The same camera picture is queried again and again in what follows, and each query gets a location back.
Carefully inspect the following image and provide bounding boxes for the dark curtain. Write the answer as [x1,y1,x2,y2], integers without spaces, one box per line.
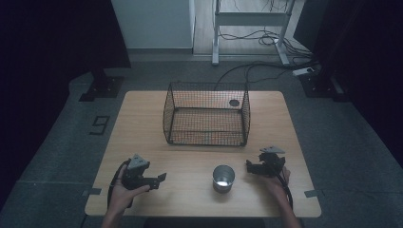
[293,0,403,165]
[0,0,132,203]

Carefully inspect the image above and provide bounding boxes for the person's right hand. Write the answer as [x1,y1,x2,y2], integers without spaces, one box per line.
[262,166,292,200]

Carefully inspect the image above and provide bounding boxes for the white power strip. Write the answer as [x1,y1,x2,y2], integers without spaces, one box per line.
[292,66,316,77]

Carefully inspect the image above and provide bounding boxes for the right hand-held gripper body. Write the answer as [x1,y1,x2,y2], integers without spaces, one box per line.
[257,145,287,178]

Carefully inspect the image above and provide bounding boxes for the white metal desk frame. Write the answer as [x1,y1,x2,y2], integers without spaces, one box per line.
[211,0,300,67]

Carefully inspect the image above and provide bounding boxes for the black wire mesh basket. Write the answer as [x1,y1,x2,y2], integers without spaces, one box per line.
[163,81,252,147]

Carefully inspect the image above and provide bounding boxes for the tangled black floor cables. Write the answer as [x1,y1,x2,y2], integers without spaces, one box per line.
[218,28,316,60]

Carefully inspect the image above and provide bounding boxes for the long black floor cable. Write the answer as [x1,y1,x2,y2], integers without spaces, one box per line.
[214,60,319,91]

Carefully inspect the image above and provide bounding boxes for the white cabinet panel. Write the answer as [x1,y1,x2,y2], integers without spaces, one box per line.
[110,0,197,50]

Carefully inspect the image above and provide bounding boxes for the shiny metal cup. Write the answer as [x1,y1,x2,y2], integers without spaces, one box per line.
[212,164,237,195]

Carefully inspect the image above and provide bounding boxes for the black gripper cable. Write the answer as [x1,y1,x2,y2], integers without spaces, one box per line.
[275,171,295,211]
[106,159,134,210]

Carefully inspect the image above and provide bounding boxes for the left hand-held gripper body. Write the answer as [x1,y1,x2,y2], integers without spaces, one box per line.
[121,153,150,191]

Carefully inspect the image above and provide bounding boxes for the black stand base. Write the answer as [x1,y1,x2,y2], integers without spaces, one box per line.
[298,69,348,103]
[78,67,125,103]

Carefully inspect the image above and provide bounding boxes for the person's left hand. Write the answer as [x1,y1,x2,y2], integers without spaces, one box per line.
[106,163,151,215]

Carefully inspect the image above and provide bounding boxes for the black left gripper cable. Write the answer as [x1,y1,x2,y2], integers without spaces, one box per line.
[106,159,134,210]

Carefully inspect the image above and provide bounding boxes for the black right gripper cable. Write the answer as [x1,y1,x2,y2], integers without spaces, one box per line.
[275,171,295,211]

